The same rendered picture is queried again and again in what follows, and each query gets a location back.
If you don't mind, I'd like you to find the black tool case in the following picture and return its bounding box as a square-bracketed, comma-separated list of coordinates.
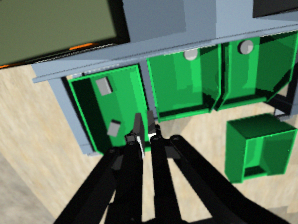
[252, 0, 298, 18]

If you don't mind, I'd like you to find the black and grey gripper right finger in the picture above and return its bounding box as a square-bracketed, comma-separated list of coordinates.
[147, 110, 290, 224]

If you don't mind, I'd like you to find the green open-front bin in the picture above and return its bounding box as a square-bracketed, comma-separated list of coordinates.
[214, 30, 298, 110]
[146, 44, 221, 123]
[68, 63, 151, 155]
[224, 113, 298, 184]

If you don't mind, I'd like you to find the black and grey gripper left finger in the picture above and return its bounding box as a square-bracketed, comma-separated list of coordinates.
[53, 112, 145, 224]

